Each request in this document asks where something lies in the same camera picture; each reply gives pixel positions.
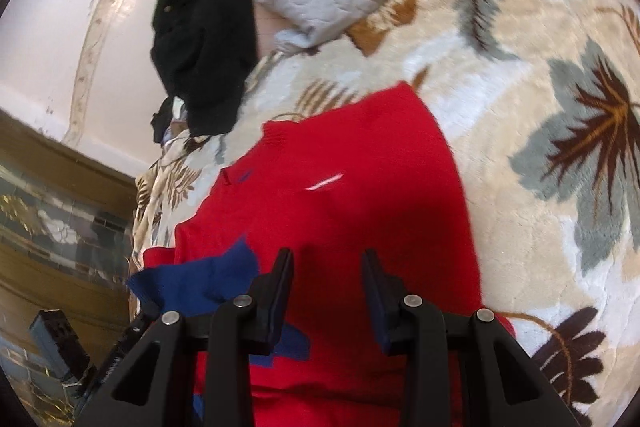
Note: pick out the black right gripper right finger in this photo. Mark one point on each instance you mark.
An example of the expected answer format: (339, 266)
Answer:
(499, 384)

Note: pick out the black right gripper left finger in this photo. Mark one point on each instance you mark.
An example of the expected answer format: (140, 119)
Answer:
(194, 372)

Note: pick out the red and blue knit sweater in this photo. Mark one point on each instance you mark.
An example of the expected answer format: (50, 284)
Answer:
(377, 174)

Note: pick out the wooden glass-front cabinet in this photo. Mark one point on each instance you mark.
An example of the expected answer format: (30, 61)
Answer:
(65, 244)

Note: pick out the patterned cloth under black garment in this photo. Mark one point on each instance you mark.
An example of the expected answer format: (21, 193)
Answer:
(169, 121)

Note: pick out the black garment pile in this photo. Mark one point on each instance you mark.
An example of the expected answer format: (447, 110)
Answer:
(203, 51)

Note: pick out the floral beige plush blanket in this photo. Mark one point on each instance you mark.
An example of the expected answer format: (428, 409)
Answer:
(538, 101)

